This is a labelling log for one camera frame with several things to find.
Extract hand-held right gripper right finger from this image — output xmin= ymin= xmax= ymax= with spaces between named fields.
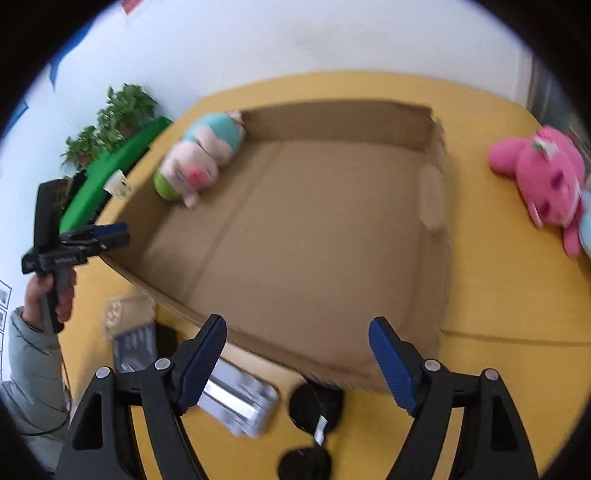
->
xmin=368 ymin=316 xmax=540 ymax=480

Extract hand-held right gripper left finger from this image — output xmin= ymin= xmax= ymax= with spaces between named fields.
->
xmin=54 ymin=314 xmax=228 ymax=480

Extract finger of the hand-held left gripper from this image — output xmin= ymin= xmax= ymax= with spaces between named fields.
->
xmin=90 ymin=222 xmax=131 ymax=252

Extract pastel plush toy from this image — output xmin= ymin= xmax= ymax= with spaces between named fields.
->
xmin=154 ymin=110 xmax=247 ymax=210

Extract cardboard box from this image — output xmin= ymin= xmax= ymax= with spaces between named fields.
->
xmin=100 ymin=100 xmax=453 ymax=394

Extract person's left forearm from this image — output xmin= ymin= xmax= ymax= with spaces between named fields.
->
xmin=0 ymin=306 xmax=73 ymax=432

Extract yellow wooden desktop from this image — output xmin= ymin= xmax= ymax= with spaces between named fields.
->
xmin=56 ymin=71 xmax=591 ymax=480

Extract person's left hand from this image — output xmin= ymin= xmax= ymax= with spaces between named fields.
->
xmin=22 ymin=269 xmax=77 ymax=329

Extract small clear cup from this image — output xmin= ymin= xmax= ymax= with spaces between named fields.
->
xmin=103 ymin=169 xmax=136 ymax=201

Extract silver plastic package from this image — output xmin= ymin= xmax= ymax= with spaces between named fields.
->
xmin=196 ymin=357 xmax=280 ymax=438

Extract black card package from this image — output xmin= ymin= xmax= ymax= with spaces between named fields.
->
xmin=112 ymin=322 xmax=158 ymax=374

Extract clear plastic box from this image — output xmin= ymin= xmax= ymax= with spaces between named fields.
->
xmin=102 ymin=293 xmax=157 ymax=334

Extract potted green plant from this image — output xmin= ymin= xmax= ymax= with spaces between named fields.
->
xmin=96 ymin=83 xmax=160 ymax=138
xmin=60 ymin=126 xmax=108 ymax=171

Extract black sunglasses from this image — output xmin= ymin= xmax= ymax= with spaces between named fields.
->
xmin=278 ymin=382 xmax=345 ymax=480

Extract pink plush toy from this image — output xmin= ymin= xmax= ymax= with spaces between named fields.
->
xmin=488 ymin=124 xmax=591 ymax=259

